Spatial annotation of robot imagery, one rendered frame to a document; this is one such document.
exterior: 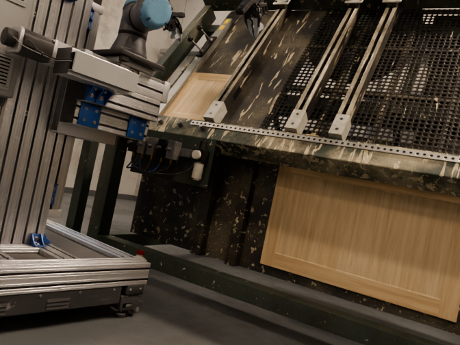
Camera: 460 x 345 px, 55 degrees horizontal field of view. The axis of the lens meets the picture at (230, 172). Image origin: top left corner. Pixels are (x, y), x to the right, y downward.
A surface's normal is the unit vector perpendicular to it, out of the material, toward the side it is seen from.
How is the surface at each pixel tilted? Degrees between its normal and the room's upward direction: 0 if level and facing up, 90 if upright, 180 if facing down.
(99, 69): 90
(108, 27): 90
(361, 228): 90
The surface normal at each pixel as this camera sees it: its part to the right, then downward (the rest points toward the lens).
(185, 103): -0.28, -0.65
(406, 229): -0.47, -0.11
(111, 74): 0.76, 0.14
